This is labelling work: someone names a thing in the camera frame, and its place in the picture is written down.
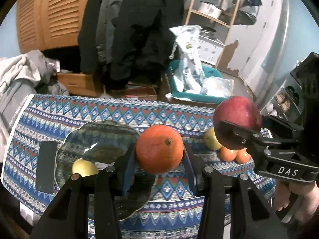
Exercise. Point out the steel pot on box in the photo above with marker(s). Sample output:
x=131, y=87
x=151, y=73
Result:
x=208, y=32

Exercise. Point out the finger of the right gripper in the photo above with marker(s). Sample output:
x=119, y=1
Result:
x=236, y=137

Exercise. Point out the blue patterned tablecloth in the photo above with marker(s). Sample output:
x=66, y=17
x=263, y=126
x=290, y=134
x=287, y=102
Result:
x=52, y=132

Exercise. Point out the white patterned storage box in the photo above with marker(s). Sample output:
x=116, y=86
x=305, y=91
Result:
x=210, y=50

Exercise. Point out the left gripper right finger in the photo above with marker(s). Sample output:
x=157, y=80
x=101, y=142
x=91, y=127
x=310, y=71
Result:
x=204, y=181

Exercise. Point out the clear plastic bag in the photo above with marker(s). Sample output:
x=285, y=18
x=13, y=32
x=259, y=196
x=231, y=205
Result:
x=217, y=87

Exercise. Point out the dark folded umbrella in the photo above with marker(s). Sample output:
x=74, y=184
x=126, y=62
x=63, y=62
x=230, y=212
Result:
x=254, y=3

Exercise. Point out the white rice bag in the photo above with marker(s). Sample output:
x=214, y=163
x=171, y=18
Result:
x=189, y=57

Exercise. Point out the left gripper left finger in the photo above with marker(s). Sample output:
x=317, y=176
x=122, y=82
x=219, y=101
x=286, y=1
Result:
x=111, y=182

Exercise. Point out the wooden louvered wardrobe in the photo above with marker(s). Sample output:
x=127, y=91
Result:
x=48, y=24

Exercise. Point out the large orange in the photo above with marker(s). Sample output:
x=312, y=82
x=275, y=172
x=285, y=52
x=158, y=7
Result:
x=159, y=149

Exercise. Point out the grey shoe rack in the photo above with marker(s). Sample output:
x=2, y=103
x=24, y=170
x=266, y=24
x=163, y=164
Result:
x=287, y=103

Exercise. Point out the wooden shelf rack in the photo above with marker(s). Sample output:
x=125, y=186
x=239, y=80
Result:
x=223, y=25

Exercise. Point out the cardboard box on floor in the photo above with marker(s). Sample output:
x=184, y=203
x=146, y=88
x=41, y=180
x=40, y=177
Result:
x=140, y=93

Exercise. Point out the dark red apple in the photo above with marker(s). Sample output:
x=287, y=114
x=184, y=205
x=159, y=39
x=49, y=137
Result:
x=240, y=111

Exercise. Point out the wooden drawer box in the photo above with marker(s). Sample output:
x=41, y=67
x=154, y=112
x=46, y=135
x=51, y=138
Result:
x=79, y=84

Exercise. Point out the person's right hand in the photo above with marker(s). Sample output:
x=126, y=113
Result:
x=296, y=201

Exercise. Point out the black hanging coat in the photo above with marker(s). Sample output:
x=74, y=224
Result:
x=128, y=41

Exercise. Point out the dark glass bowl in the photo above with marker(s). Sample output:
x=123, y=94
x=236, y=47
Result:
x=102, y=142

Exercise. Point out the yellow apple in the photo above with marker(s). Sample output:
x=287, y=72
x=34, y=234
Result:
x=84, y=168
x=210, y=140

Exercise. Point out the teal plastic crate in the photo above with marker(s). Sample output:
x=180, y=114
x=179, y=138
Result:
x=208, y=71

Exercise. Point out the small tangerine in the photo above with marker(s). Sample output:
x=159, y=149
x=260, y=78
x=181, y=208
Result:
x=227, y=155

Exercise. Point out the pile of grey clothes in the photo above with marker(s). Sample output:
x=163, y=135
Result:
x=26, y=74

